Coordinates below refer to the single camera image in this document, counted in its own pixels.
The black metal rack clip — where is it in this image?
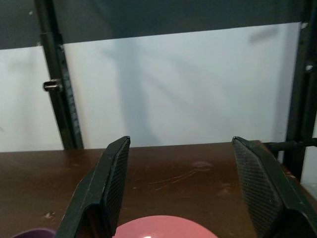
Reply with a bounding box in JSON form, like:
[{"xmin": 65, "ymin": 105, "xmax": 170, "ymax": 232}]
[{"xmin": 43, "ymin": 78, "xmax": 62, "ymax": 93}]

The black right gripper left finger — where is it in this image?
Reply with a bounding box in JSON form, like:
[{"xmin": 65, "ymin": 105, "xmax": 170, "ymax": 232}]
[{"xmin": 56, "ymin": 135, "xmax": 131, "ymax": 238}]

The purple bowl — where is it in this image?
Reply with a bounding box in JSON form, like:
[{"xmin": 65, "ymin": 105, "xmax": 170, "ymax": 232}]
[{"xmin": 11, "ymin": 228, "xmax": 58, "ymax": 238}]

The pink bowl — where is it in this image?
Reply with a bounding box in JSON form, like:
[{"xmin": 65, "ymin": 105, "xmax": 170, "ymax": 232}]
[{"xmin": 114, "ymin": 215, "xmax": 220, "ymax": 238}]

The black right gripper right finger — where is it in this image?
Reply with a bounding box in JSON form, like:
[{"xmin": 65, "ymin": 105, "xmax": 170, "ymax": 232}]
[{"xmin": 231, "ymin": 135, "xmax": 317, "ymax": 238}]

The black metal rack crossbar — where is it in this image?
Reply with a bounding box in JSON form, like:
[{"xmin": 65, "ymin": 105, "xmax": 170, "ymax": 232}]
[{"xmin": 262, "ymin": 138, "xmax": 317, "ymax": 152}]

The black metal rack post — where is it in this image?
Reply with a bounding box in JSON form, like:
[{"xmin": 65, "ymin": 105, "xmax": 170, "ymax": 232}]
[
  {"xmin": 33, "ymin": 0, "xmax": 84, "ymax": 151},
  {"xmin": 284, "ymin": 0, "xmax": 317, "ymax": 184}
]

